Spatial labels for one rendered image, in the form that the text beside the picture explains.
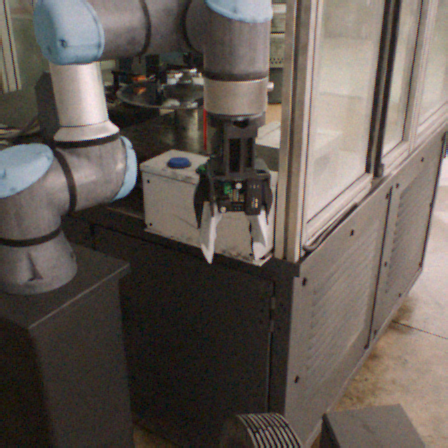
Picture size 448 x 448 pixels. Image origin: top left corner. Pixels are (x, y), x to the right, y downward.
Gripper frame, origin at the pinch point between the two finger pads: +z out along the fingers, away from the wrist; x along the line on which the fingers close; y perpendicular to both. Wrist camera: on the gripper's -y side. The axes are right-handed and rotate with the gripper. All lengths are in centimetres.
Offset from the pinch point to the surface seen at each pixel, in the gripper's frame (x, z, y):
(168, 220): -8.2, 12.1, -36.0
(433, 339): 87, 91, -89
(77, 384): -26.9, 35.4, -15.5
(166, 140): -7, 6, -70
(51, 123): -38, 5, -85
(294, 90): 13.7, -15.9, -25.5
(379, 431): 4.3, -9.0, 42.3
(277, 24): 33, -13, -136
